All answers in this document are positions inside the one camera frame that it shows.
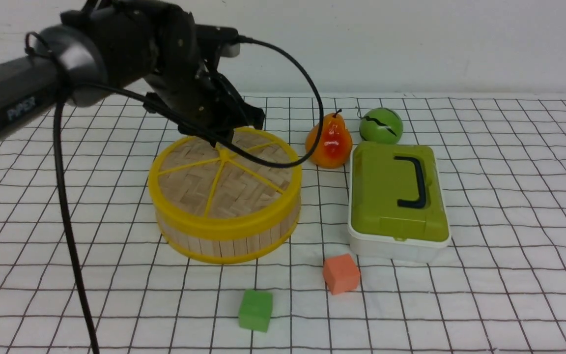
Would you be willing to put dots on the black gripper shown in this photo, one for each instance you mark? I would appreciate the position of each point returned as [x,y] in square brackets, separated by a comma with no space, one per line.
[113,43]

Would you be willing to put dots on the woven steamer lid yellow rim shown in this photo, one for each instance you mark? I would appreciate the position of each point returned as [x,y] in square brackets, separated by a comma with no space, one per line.
[214,193]

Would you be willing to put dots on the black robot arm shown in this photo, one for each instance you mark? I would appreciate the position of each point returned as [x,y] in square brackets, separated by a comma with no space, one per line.
[31,85]

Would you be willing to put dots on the bamboo steamer base yellow rim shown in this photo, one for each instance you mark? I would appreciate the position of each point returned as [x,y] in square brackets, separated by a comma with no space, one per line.
[229,241]

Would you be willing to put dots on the green lid white lunchbox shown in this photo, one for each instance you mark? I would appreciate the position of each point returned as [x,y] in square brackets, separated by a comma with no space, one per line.
[396,209]

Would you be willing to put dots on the orange toy pear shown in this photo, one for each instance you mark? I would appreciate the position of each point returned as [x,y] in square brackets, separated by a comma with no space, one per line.
[335,143]

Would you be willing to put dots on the green toy melon ball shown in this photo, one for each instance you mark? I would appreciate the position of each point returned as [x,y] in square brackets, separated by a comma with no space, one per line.
[381,125]

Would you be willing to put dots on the orange foam cube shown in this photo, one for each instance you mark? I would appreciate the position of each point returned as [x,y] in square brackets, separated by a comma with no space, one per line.
[341,274]

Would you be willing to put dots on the green foam cube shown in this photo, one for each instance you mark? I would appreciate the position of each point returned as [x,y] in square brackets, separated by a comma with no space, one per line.
[255,310]

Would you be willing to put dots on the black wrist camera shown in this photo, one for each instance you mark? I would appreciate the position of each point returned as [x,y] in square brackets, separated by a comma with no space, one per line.
[217,41]

